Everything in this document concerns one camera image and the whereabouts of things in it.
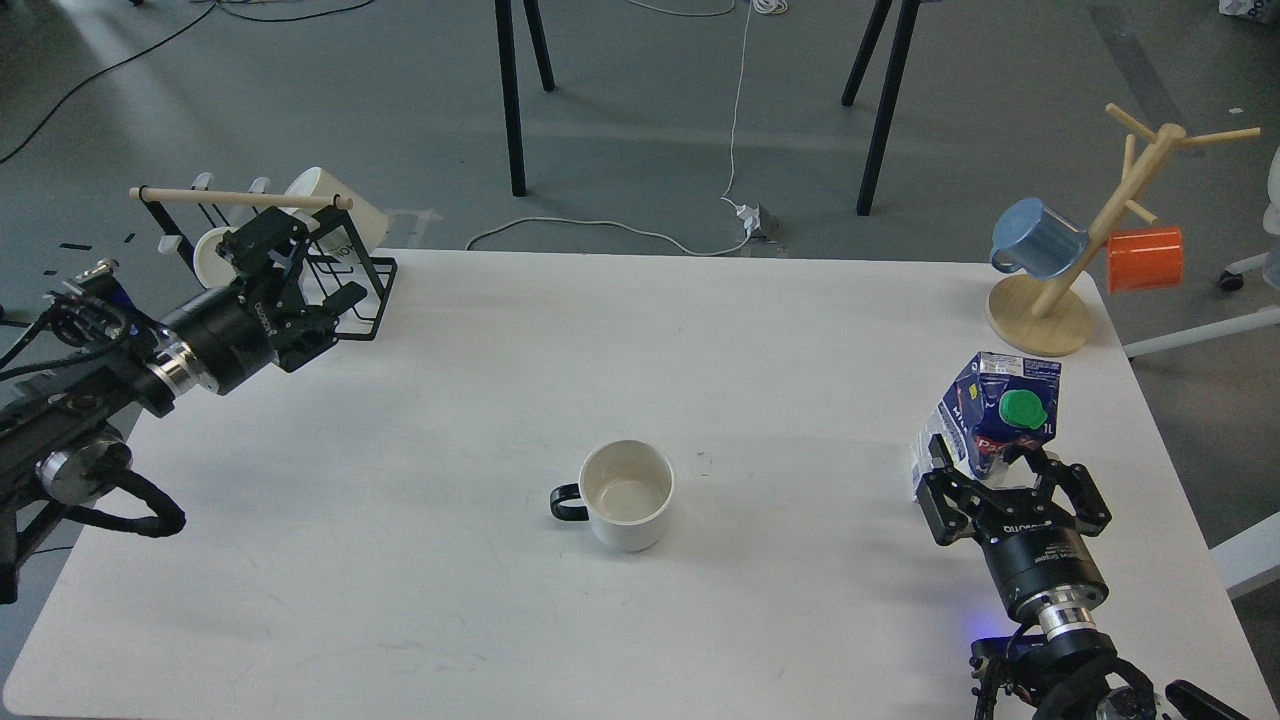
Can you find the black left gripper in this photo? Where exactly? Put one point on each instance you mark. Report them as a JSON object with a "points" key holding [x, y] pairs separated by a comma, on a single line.
{"points": [[261, 317]]}

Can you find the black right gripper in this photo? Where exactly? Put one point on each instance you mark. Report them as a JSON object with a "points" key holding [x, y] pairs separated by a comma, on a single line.
{"points": [[1032, 538]]}

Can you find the blue milk carton green cap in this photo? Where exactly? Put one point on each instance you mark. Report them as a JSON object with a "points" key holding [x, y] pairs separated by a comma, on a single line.
{"points": [[995, 402]]}

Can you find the white mug black handle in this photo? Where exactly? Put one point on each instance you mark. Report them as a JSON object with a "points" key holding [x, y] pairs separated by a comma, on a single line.
{"points": [[624, 492]]}

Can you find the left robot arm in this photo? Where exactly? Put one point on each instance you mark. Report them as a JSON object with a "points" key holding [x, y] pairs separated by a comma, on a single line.
{"points": [[92, 353]]}

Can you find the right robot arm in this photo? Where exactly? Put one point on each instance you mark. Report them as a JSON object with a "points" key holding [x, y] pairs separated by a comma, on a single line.
{"points": [[1064, 667]]}

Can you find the white mug on rack front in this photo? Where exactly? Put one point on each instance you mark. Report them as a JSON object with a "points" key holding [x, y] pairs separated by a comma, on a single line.
{"points": [[211, 269]]}

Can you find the wooden mug tree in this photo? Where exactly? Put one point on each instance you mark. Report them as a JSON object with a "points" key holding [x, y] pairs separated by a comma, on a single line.
{"points": [[1048, 318]]}

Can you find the blue mug on tree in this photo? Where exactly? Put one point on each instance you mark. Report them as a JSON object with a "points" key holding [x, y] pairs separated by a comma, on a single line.
{"points": [[1033, 238]]}

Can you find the orange mug on tree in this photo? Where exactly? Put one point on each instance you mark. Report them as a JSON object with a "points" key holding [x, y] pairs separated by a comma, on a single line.
{"points": [[1145, 259]]}

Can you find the black table leg left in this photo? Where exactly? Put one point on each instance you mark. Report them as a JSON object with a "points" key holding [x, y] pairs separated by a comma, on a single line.
{"points": [[504, 17]]}

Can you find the black table leg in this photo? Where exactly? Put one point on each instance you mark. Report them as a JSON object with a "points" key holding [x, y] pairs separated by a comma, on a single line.
{"points": [[504, 17], [890, 90]]}

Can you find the white power adapter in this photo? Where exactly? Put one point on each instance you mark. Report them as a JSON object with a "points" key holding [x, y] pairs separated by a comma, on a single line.
{"points": [[758, 223]]}

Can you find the black table leg right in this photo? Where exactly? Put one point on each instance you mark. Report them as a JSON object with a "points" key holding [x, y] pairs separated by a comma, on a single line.
{"points": [[890, 90]]}

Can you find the black wire mug rack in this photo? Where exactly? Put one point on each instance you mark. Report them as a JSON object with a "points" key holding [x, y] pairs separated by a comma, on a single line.
{"points": [[345, 270]]}

